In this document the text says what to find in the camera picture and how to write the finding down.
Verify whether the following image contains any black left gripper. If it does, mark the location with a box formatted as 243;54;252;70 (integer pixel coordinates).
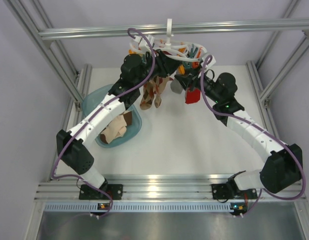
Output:
133;48;182;88

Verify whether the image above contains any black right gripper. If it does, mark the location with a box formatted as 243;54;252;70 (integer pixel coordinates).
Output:
175;66;222;104

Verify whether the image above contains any orange clothes peg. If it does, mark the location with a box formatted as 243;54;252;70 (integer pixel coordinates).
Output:
177;64;186;75

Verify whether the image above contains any red sock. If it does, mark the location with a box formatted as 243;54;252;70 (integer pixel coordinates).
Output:
185;88;201;105

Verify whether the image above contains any white round clip hanger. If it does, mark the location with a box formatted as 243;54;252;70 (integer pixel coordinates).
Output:
128;18;209;67

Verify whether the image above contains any argyle beige orange sock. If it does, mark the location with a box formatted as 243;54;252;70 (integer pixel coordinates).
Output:
139;76;173;110

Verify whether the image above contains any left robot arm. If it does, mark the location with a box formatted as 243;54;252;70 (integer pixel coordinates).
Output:
56;50;181;199

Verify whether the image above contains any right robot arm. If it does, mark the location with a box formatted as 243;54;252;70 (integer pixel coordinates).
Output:
175;68;304;199

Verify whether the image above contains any teal clothes peg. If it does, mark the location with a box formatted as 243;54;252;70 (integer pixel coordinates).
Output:
187;44;199;59

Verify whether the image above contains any teal plastic basin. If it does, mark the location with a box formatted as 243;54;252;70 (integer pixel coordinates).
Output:
82;84;142;148

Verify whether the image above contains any cream sock in basin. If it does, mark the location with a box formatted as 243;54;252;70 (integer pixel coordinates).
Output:
99;111;133;145

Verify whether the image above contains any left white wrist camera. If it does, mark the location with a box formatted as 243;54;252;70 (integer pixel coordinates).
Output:
129;34;155;55

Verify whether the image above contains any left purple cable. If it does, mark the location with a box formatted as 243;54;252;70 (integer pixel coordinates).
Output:
50;27;160;218

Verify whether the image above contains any purple cable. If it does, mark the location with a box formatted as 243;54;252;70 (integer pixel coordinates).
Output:
199;55;307;218
50;27;160;218

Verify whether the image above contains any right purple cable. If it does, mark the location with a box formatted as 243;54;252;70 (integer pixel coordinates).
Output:
199;55;307;218

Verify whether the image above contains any aluminium frame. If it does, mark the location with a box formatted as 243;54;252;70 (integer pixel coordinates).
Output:
1;0;309;240

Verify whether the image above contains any perforated cable tray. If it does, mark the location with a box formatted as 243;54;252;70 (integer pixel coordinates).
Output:
44;202;234;213

